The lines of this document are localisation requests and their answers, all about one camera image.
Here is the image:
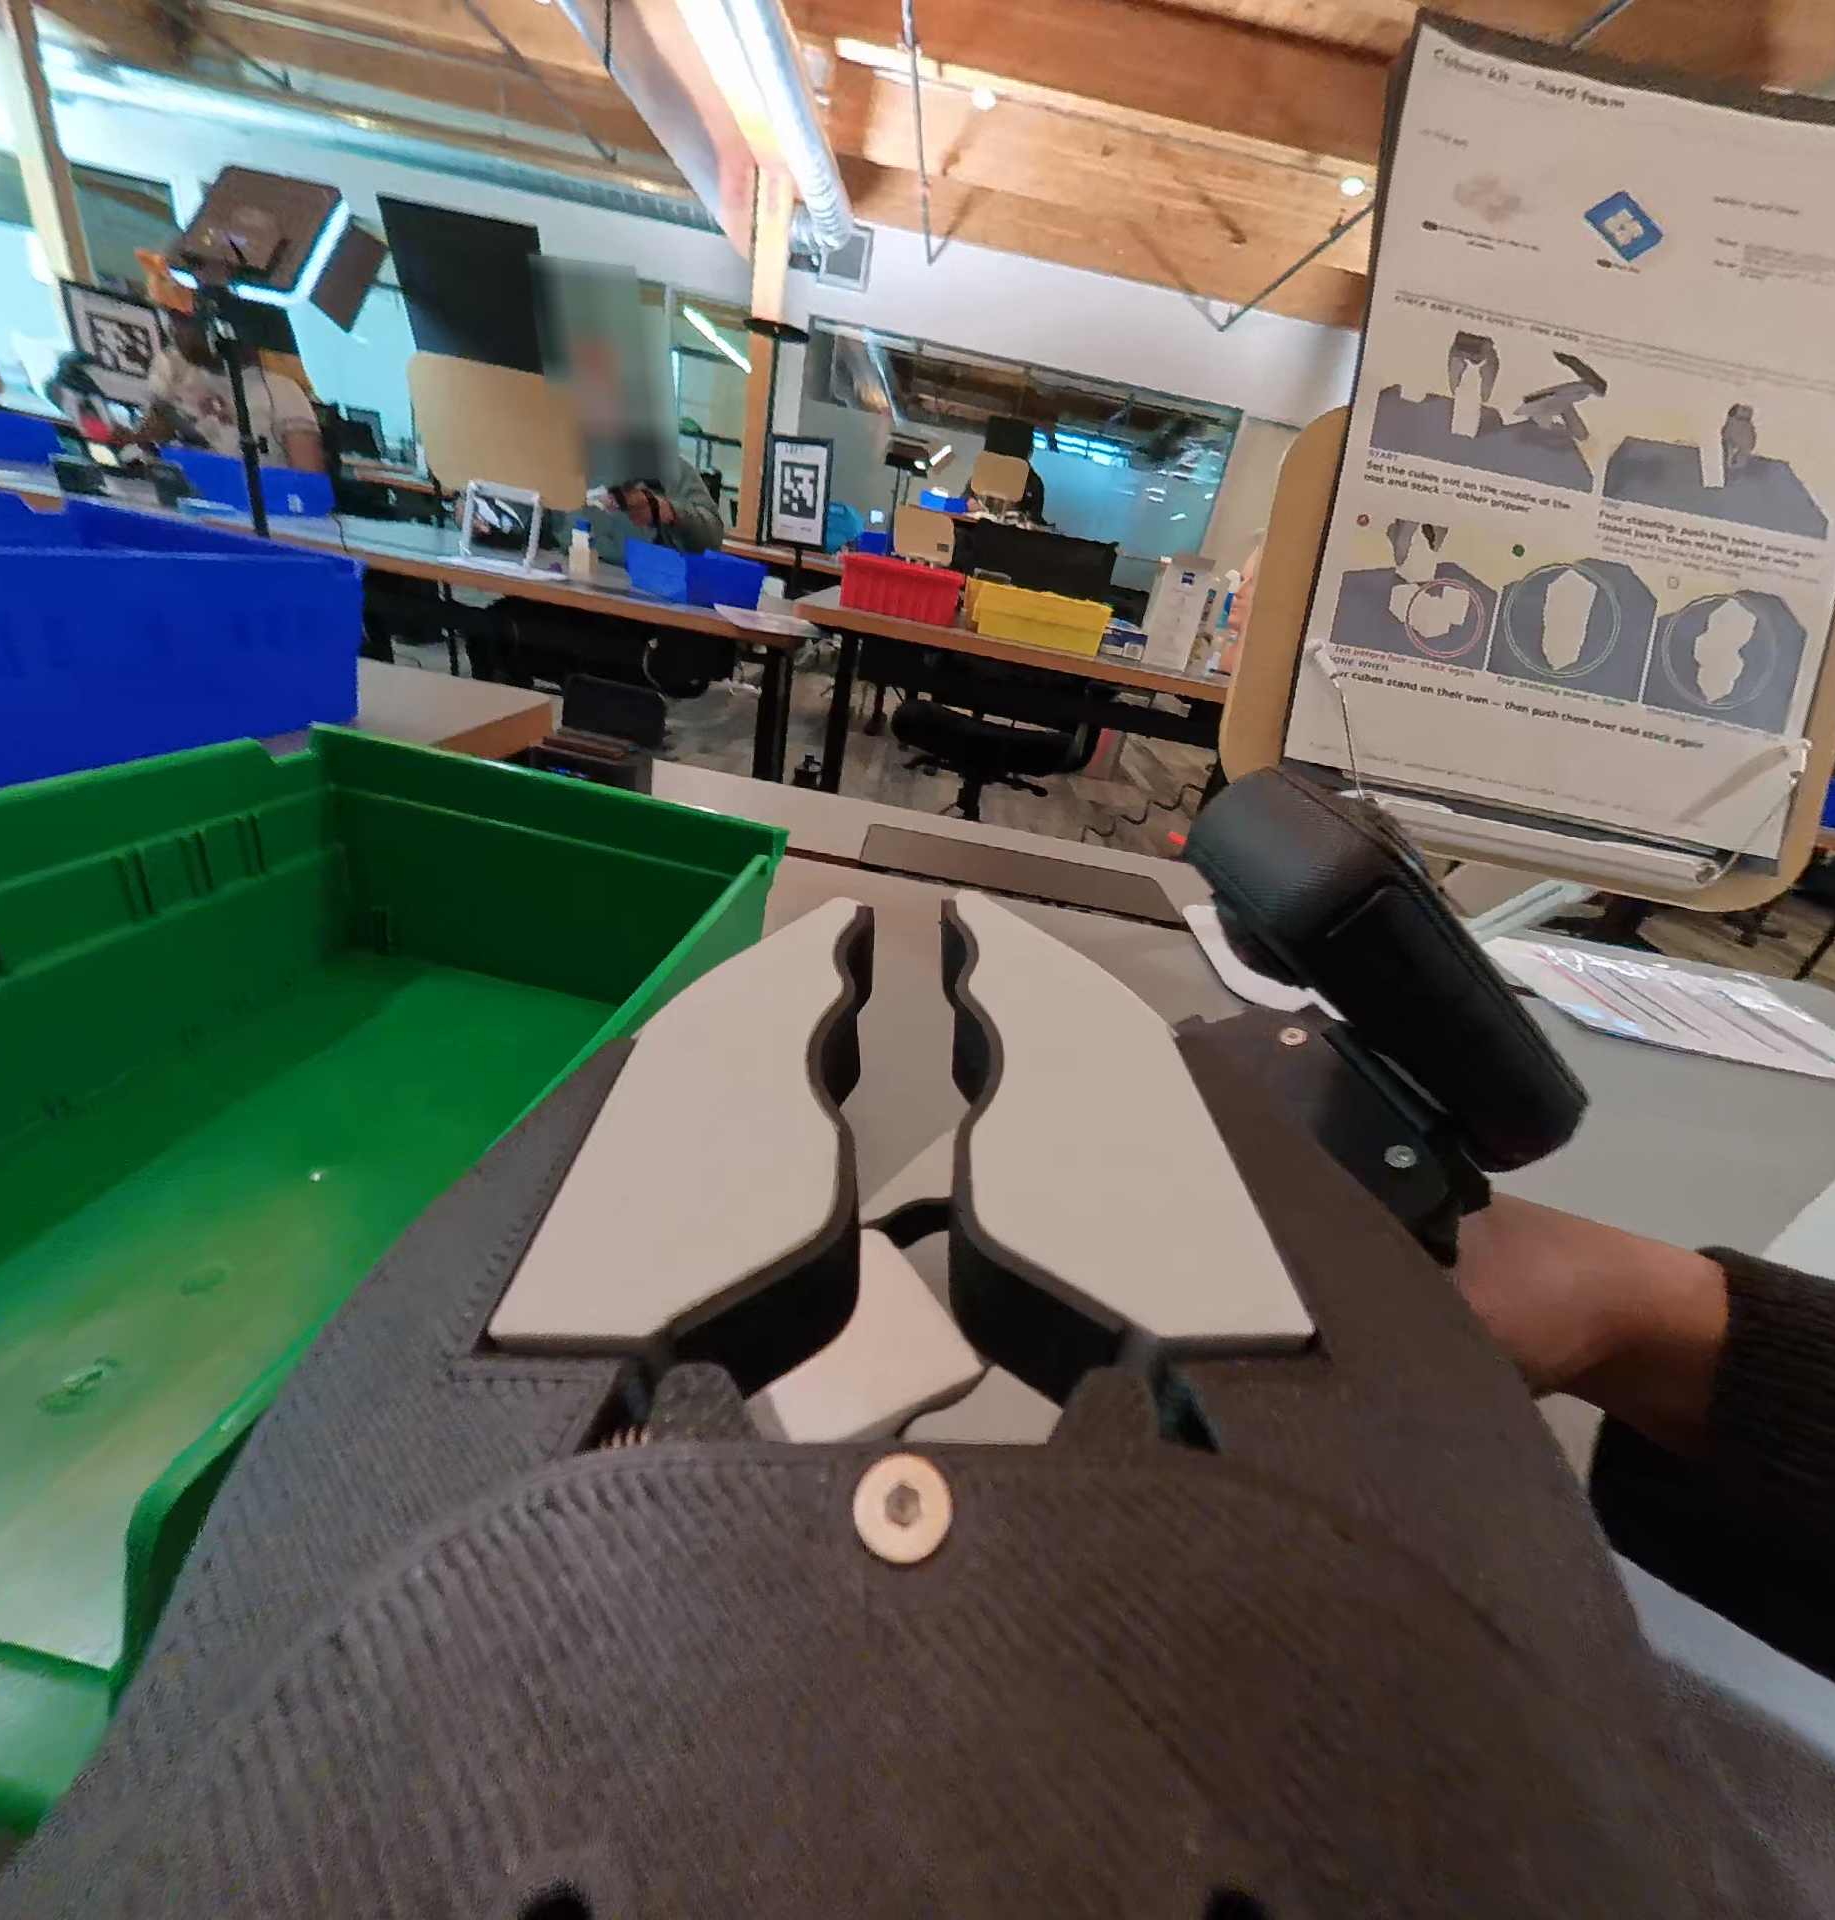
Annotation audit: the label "person's right hand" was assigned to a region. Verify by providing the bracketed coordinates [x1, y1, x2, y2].
[1454, 1198, 1733, 1425]

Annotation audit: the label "black light tripod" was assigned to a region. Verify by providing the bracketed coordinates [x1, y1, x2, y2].
[205, 285, 282, 534]

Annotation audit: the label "grey desk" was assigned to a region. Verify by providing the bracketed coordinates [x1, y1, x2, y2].
[655, 757, 1835, 1801]

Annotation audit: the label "green plastic bin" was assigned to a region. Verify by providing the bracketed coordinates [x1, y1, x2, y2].
[0, 723, 791, 1839]

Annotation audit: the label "white foam cube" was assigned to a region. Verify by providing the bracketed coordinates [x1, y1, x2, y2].
[744, 1221, 996, 1443]

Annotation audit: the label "black white marker sign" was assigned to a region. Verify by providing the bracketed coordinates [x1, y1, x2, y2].
[61, 277, 169, 392]
[767, 434, 837, 556]

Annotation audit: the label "printed instruction sheet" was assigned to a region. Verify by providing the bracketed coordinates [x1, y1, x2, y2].
[1285, 13, 1835, 858]

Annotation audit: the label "silver ceiling duct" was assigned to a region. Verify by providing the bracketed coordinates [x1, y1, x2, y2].
[558, 0, 861, 271]

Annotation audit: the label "square light panel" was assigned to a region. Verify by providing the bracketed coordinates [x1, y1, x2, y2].
[167, 164, 394, 331]

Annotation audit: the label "blue bin on table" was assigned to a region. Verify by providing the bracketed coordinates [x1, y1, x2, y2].
[624, 538, 771, 603]

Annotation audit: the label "black office chair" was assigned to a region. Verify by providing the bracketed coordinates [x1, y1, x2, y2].
[890, 697, 1091, 824]

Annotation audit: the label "person's right forearm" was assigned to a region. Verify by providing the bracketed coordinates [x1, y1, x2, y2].
[1588, 1244, 1835, 1704]

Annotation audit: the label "wooden table black legs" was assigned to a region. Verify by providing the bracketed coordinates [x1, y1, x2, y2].
[309, 516, 822, 781]
[799, 585, 1235, 789]

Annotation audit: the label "white carton box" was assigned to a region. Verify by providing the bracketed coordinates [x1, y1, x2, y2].
[1143, 554, 1220, 668]

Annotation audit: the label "yellow plastic bin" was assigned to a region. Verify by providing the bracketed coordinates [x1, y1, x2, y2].
[965, 577, 1115, 657]

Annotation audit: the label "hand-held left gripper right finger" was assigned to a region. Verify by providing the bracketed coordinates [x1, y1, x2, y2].
[940, 891, 1321, 1410]

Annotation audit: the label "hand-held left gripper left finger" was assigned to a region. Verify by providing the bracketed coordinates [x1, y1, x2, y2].
[482, 897, 877, 1394]

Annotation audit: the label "black wall panel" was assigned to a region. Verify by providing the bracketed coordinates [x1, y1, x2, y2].
[377, 195, 544, 377]

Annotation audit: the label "clear plastic sleeve with paper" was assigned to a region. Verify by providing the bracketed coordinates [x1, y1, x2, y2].
[1489, 937, 1835, 1085]

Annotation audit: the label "wooden document stand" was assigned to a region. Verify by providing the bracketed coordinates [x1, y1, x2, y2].
[1213, 405, 1835, 977]

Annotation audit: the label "large blue plastic bin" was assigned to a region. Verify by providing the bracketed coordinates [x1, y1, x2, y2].
[0, 487, 368, 797]

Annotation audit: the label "red plastic bin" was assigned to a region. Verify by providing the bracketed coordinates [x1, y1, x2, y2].
[839, 550, 968, 623]

